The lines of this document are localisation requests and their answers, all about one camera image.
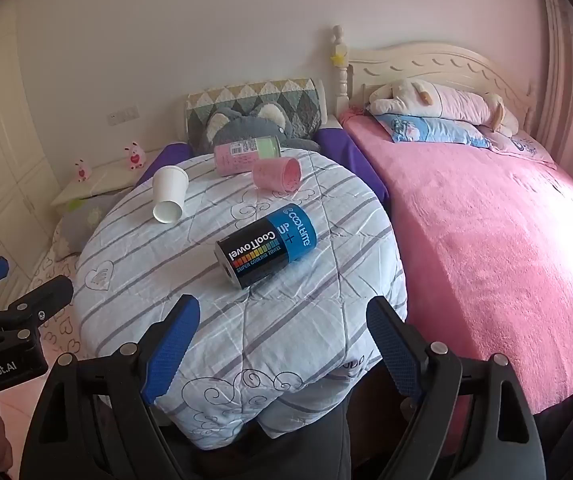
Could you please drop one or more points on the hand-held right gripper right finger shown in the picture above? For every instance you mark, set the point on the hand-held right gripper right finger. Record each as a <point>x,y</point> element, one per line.
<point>391,345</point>

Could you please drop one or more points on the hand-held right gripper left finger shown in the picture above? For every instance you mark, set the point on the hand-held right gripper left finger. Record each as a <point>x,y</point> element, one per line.
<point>174,345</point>

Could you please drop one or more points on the white paper cup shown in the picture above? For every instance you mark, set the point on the white paper cup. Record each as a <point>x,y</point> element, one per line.
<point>169,187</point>

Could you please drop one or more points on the pink plastic cup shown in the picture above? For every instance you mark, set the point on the pink plastic cup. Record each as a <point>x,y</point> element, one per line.
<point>271,175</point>

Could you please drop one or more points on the heart printed sheet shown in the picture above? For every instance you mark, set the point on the heart printed sheet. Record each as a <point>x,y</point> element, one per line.
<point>54,270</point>

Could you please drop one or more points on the grey striped folded quilt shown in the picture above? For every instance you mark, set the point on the grey striped folded quilt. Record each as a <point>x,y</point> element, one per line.
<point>191,265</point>

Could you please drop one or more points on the grey flowered pillow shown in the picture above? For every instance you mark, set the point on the grey flowered pillow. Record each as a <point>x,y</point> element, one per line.
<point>84,220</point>

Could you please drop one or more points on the dark cloth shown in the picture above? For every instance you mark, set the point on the dark cloth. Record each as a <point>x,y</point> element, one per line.
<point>316,435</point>
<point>571,425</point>

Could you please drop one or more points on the pink fleece blanket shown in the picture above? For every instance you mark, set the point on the pink fleece blanket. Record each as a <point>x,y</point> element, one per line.
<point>466,240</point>

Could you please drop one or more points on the black and blue canister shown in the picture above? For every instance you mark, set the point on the black and blue canister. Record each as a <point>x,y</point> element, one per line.
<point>266,250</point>

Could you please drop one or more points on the pink bunny figurine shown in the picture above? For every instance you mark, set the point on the pink bunny figurine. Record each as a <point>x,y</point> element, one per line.
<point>82,171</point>
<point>135,157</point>

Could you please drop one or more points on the cream nightstand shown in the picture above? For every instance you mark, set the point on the cream nightstand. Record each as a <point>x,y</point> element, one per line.
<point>101,177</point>

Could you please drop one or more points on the pink and green canister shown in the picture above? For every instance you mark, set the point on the pink and green canister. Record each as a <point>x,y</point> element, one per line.
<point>236,157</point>

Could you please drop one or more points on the blue cartoon pillow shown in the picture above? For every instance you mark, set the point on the blue cartoon pillow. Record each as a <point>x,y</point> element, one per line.
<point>431,130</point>

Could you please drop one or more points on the grey plush toy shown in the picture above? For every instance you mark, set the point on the grey plush toy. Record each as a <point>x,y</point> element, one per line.
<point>246,127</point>

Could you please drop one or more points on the pink printed pillow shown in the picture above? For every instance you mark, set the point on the pink printed pillow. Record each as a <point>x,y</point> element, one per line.
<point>521,147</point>

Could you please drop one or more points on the long pink white plush toy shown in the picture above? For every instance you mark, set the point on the long pink white plush toy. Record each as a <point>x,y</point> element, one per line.
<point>446,100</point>

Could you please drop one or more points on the diamond patterned quilted cushion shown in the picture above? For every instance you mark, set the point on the diamond patterned quilted cushion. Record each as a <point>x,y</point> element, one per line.
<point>266,92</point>

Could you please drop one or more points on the cream wooden bed headboard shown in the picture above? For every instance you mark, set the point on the cream wooden bed headboard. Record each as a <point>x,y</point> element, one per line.
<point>416,65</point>

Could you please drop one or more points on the yellow star sticker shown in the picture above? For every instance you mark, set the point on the yellow star sticker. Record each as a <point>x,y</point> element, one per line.
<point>337,60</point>

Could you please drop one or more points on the white wall socket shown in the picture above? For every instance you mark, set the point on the white wall socket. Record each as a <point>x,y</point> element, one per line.
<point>123,114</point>

